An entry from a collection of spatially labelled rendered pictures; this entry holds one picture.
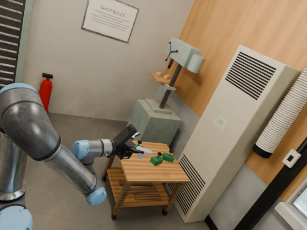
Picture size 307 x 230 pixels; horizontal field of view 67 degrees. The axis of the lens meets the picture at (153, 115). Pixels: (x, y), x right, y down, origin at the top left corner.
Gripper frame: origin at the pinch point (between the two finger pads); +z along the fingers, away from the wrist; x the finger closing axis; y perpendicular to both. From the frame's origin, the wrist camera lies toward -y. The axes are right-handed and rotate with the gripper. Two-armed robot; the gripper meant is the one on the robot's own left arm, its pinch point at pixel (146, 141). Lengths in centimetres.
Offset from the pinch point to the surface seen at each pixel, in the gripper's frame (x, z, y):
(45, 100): -195, 15, 123
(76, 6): -225, 31, 6
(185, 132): -84, 159, 80
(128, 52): -205, 109, 38
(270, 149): 13, 124, 5
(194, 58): -100, 116, -14
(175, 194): -13, 94, 93
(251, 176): 14, 139, 42
